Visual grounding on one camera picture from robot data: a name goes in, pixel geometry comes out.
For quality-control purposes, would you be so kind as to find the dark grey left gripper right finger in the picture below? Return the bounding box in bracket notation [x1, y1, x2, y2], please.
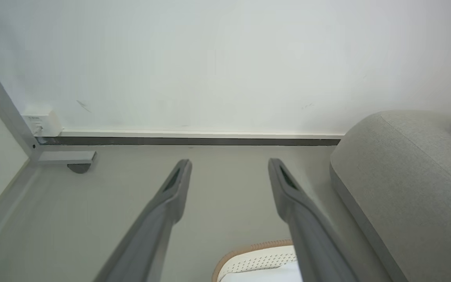
[268, 157, 360, 282]

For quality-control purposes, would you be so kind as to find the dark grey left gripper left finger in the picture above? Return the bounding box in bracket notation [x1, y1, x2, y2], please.
[94, 158, 193, 282]

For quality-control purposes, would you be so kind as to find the cream perforated plastic laundry basket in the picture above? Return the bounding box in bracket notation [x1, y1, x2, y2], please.
[211, 239, 303, 282]

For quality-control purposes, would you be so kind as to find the white clothing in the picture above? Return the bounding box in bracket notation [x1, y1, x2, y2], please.
[220, 262, 303, 282]

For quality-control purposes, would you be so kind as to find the grey fabric sofa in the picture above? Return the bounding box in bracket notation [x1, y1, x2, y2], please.
[329, 110, 451, 282]

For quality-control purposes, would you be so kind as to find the black round frame foot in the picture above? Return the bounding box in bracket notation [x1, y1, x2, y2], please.
[67, 163, 93, 174]

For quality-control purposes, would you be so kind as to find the white wall trim strip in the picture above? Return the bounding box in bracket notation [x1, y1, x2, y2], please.
[60, 129, 346, 140]

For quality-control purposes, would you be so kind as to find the white wall socket box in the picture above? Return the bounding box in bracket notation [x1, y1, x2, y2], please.
[21, 105, 63, 137]

